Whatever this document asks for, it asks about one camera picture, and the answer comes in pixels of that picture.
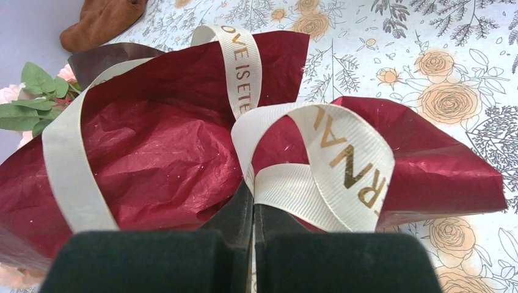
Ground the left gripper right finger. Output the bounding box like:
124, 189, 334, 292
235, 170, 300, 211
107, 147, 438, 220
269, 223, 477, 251
254, 204, 441, 292

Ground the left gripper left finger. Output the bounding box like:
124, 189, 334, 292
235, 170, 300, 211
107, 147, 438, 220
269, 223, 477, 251
40, 184, 253, 292

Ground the dark red wrapping paper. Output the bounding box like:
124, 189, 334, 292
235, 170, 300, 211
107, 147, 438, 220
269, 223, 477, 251
0, 30, 509, 272

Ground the pink fake flower bouquet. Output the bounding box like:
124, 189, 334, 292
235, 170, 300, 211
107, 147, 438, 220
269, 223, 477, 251
1, 62, 81, 292

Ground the floral tablecloth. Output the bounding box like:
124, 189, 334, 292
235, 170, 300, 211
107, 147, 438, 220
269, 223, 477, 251
117, 1, 517, 292

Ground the brown folded cloth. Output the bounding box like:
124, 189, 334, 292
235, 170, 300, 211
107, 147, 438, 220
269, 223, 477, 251
60, 0, 148, 53

